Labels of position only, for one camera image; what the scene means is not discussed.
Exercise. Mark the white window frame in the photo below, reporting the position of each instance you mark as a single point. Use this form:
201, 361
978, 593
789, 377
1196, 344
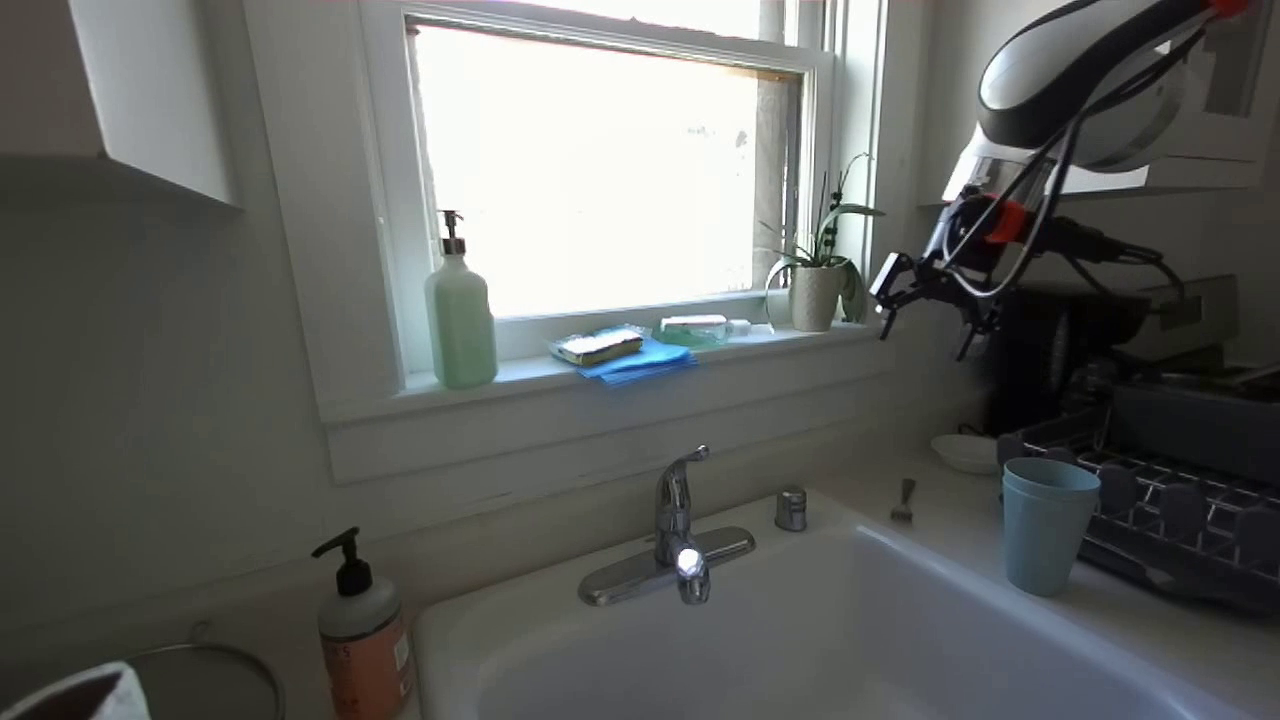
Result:
386, 200

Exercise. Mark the tall green pump soap bottle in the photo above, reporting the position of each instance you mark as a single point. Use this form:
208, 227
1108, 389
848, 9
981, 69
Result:
463, 324

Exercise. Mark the white kitchen sink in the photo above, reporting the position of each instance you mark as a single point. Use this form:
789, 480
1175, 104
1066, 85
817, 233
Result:
825, 643

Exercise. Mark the white wall cabinet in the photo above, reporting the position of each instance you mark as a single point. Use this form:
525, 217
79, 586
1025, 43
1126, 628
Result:
147, 94

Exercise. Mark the black coffee maker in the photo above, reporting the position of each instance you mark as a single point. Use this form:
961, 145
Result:
1054, 344

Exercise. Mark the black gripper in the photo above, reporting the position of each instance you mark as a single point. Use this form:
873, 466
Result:
961, 283

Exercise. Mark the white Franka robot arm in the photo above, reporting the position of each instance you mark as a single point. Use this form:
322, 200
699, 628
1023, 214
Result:
1081, 65

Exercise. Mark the chrome sink faucet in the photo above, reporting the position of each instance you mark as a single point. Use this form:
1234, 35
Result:
674, 535

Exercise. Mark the grey sponge stack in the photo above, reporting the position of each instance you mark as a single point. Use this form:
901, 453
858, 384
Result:
598, 344

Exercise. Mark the pale blue plastic cup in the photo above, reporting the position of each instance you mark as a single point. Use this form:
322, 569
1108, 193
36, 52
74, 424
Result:
1047, 521

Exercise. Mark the small white dish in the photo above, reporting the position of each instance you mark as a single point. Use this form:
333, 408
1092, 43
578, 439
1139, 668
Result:
965, 453

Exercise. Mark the blue sponge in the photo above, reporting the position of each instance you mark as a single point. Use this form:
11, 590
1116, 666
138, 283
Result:
640, 361

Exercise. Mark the green plant in white pot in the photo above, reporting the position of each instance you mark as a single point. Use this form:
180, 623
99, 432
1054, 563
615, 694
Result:
817, 287

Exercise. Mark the orange soap bottle black pump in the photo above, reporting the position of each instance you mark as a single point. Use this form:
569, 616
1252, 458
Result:
363, 643

